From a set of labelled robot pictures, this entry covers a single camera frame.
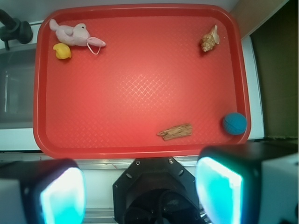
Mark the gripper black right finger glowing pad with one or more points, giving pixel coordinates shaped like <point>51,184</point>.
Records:
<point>251,183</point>

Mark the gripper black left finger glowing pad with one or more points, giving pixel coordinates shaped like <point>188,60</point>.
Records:
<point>42,192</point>

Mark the blue ball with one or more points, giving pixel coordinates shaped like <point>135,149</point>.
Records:
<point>234,123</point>

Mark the brown wood piece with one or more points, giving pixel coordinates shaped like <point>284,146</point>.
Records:
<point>175,132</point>

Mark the metal sink basin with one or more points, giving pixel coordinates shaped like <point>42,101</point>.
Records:
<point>17,70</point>

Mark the red plastic tray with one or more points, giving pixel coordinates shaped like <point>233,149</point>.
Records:
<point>151,75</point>

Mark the yellow rubber duck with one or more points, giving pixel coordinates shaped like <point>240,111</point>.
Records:
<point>62,51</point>

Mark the tan spiral seashell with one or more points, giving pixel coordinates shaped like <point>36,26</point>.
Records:
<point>209,40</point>

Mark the pink plush toy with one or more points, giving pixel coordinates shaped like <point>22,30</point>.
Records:
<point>76,36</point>

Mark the black octagonal mount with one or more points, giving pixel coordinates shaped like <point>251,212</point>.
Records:
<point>156,191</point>

